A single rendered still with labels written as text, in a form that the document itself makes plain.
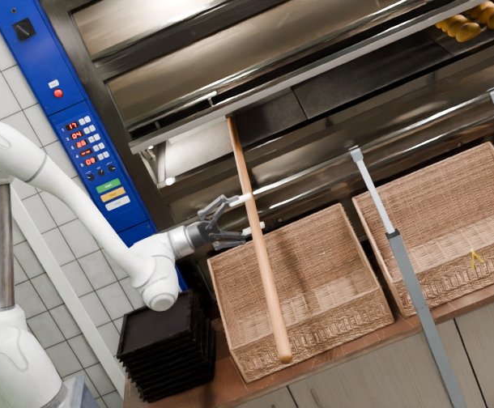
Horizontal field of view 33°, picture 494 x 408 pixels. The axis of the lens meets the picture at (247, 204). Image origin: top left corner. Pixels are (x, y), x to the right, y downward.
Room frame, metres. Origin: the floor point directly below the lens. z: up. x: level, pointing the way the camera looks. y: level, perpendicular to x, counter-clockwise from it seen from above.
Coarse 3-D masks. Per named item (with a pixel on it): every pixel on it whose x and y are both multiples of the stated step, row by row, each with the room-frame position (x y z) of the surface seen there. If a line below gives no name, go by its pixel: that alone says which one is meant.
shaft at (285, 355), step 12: (228, 120) 3.24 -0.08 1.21; (240, 144) 2.95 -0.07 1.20; (240, 156) 2.81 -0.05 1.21; (240, 168) 2.70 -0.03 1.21; (240, 180) 2.62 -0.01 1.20; (252, 204) 2.38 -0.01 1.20; (252, 216) 2.30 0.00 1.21; (252, 228) 2.22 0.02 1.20; (264, 252) 2.06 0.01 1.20; (264, 264) 1.99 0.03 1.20; (264, 276) 1.93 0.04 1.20; (264, 288) 1.88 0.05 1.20; (276, 300) 1.80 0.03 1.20; (276, 312) 1.74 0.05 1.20; (276, 324) 1.69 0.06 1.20; (276, 336) 1.65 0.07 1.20; (288, 348) 1.59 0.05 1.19; (288, 360) 1.56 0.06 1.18
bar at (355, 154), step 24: (480, 96) 2.47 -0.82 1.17; (432, 120) 2.48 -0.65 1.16; (384, 144) 2.50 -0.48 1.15; (312, 168) 2.52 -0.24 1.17; (360, 168) 2.48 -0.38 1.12; (264, 192) 2.53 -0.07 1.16; (192, 216) 2.57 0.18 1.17; (384, 216) 2.35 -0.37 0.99; (408, 264) 2.28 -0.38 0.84; (408, 288) 2.28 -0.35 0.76; (432, 336) 2.28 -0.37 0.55; (456, 384) 2.28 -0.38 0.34
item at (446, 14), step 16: (480, 0) 2.68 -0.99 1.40; (416, 16) 2.85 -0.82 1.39; (448, 16) 2.69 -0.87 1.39; (400, 32) 2.70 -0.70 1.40; (368, 48) 2.71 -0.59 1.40; (304, 64) 2.91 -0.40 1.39; (336, 64) 2.72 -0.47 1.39; (288, 80) 2.74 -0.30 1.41; (256, 96) 2.75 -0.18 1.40; (224, 112) 2.76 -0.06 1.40; (176, 128) 2.78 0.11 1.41; (192, 128) 2.77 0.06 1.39; (144, 144) 2.78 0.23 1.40
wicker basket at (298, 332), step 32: (288, 224) 2.87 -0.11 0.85; (320, 224) 2.86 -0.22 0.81; (224, 256) 2.89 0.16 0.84; (256, 256) 2.87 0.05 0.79; (320, 256) 2.83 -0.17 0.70; (352, 256) 2.81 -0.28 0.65; (224, 288) 2.86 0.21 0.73; (256, 288) 2.84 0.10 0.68; (320, 288) 2.80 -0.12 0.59; (352, 288) 2.70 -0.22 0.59; (224, 320) 2.57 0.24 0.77; (256, 320) 2.78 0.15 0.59; (288, 320) 2.69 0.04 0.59; (320, 320) 2.41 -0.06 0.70; (352, 320) 2.51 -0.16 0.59; (384, 320) 2.40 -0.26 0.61; (256, 352) 2.43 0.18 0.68; (320, 352) 2.41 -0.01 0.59
